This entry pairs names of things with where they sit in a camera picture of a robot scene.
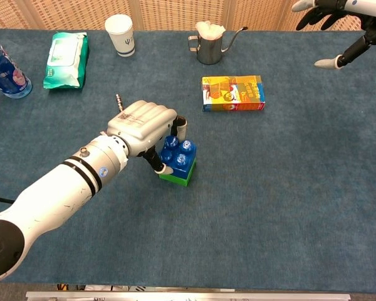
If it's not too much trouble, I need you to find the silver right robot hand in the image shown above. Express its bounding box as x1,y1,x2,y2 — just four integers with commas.
291,0,376,70

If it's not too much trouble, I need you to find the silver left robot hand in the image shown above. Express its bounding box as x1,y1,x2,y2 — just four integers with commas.
106,100,188,175

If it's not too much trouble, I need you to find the blue four-stud building block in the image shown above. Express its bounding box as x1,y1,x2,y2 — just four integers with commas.
159,135,197,181

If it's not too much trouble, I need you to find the green two-stud building block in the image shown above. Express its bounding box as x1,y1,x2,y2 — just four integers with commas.
159,158,197,187

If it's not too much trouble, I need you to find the small beaded metal rod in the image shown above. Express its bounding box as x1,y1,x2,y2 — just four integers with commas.
114,93,127,113

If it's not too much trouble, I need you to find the white paper cup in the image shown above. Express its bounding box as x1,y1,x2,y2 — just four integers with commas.
104,14,136,58

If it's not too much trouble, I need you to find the yellow snack box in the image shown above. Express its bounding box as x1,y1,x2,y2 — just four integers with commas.
201,75,266,112

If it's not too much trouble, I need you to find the green wet wipes pack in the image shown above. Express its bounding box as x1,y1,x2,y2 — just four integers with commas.
43,31,90,90

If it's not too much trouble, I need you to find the steel gooseneck pitcher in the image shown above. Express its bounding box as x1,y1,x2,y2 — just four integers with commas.
187,26,249,65

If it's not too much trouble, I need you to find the crumpled white tissue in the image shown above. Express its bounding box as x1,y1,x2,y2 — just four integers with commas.
196,20,226,41

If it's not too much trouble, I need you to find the woven wooden folding screen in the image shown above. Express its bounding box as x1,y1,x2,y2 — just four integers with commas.
0,0,376,31

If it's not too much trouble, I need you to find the teal felt table cloth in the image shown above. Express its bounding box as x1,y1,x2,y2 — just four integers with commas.
0,28,376,294

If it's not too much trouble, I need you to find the aluminium profile rail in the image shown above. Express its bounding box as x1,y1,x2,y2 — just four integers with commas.
25,290,352,301

